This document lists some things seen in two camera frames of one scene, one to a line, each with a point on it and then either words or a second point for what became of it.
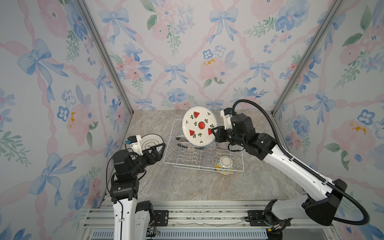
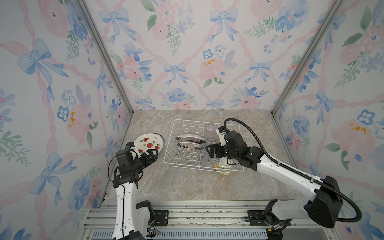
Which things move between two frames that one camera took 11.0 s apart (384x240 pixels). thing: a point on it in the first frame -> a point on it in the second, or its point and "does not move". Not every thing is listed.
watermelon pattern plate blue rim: x=197 y=124 -> x=149 y=141
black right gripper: x=218 y=135 -> x=217 y=148
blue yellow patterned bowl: x=225 y=162 does not move
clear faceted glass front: x=210 y=156 does not move
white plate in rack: x=188 y=145 does not move
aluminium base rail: x=201 y=220 does not move
